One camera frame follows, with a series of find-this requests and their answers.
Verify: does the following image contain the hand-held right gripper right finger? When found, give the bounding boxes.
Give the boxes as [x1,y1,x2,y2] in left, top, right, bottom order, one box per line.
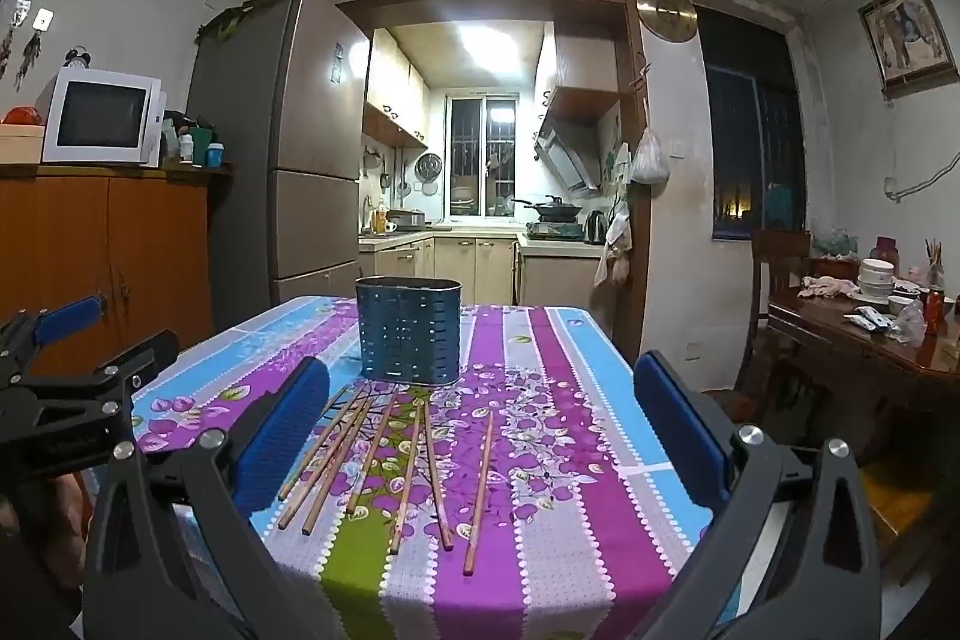
[634,351,882,640]

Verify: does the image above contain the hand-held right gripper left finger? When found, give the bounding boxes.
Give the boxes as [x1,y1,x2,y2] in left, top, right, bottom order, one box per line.
[81,355,331,640]

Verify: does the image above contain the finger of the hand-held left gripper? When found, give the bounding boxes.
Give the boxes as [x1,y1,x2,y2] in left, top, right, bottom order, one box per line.
[0,297,106,386]
[21,329,181,421]

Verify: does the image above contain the bunch of wooden chopsticks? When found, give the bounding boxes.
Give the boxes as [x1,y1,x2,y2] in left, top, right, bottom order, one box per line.
[277,385,496,577]

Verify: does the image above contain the perforated metal utensil holder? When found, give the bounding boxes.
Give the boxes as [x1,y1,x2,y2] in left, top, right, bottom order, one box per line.
[355,277,463,386]

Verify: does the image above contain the person's left forearm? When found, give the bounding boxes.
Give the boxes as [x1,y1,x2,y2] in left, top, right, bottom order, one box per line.
[0,471,89,592]

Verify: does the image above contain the orange wooden cabinet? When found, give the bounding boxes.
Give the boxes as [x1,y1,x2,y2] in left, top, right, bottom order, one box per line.
[0,162,233,378]

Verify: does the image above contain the floral striped tablecloth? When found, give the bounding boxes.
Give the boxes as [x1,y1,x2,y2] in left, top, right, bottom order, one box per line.
[124,295,721,640]

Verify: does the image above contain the beige box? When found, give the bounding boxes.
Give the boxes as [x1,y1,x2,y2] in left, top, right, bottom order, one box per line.
[0,124,46,165]

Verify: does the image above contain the hanging kitchen cloths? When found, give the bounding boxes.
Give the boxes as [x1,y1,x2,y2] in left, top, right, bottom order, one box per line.
[595,141,635,289]

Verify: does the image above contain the wooden chair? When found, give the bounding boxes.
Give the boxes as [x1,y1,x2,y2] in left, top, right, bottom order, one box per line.
[750,227,812,326]

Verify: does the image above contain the dark wooden dining table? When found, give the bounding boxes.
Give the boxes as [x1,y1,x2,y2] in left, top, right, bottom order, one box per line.
[766,287,960,431]

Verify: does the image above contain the white microwave oven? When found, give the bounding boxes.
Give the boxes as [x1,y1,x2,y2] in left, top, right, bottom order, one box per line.
[41,66,164,167]

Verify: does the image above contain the pink cloth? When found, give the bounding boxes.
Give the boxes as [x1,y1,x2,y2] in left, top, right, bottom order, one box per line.
[796,276,856,300]

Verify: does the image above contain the wooden stool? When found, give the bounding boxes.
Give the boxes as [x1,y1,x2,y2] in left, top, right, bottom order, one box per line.
[855,452,938,581]

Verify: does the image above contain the beige lower kitchen cabinets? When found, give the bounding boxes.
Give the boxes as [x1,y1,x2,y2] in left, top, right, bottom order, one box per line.
[358,231,601,307]

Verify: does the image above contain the stack of white bowls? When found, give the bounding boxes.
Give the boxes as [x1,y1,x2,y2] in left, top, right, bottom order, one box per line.
[857,257,897,300]

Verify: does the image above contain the black wok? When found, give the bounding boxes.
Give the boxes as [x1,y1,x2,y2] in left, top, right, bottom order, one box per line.
[511,195,582,221]

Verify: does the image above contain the brown refrigerator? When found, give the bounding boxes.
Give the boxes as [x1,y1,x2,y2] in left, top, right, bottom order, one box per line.
[187,0,372,333]

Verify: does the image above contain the hanging plastic bag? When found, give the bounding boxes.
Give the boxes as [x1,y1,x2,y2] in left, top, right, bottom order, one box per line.
[630,100,671,185]

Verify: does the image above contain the hanging dreamcatcher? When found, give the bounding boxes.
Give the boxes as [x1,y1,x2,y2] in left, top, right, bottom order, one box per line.
[0,0,29,79]
[15,8,55,86]

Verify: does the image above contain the dark window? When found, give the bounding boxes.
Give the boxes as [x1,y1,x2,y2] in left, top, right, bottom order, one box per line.
[701,6,807,240]

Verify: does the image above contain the steel range hood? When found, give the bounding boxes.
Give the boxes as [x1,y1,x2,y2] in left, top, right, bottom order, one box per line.
[534,107,601,193]

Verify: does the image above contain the barred kitchen window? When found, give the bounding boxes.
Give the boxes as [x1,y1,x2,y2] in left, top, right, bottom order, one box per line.
[446,94,518,220]

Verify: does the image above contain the green cloth on refrigerator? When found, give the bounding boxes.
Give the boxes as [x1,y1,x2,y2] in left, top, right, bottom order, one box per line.
[196,0,301,41]

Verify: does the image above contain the beige upper cabinets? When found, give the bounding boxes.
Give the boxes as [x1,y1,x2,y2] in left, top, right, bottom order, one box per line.
[362,29,430,150]

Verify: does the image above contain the beige upper cabinet over hood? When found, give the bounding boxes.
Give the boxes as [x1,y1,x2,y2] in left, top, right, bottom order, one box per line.
[534,21,622,124]

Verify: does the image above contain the ceiling light panel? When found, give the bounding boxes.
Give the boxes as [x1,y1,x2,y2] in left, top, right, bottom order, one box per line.
[457,21,545,67]

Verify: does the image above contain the framed elephant picture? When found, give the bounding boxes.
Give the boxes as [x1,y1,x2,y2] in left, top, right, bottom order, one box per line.
[857,0,957,90]

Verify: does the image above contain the white wall cable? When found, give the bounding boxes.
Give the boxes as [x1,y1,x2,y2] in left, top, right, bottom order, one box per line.
[883,145,960,202]

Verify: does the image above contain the round brass wall plate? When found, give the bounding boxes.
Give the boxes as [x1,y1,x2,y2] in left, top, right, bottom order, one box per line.
[636,0,700,43]

